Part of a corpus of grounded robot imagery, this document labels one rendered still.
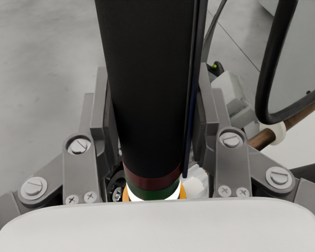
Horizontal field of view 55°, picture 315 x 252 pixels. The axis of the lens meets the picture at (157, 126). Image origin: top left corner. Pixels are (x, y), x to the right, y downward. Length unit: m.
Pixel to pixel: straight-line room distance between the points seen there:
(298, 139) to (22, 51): 2.66
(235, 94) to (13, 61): 2.46
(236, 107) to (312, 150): 0.16
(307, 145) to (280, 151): 0.05
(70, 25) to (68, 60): 0.57
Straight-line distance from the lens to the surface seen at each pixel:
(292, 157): 0.59
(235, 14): 3.33
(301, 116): 0.32
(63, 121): 2.23
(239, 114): 0.64
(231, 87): 0.64
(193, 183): 0.24
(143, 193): 0.17
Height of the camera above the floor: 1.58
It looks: 49 degrees down
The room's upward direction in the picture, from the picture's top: 1 degrees counter-clockwise
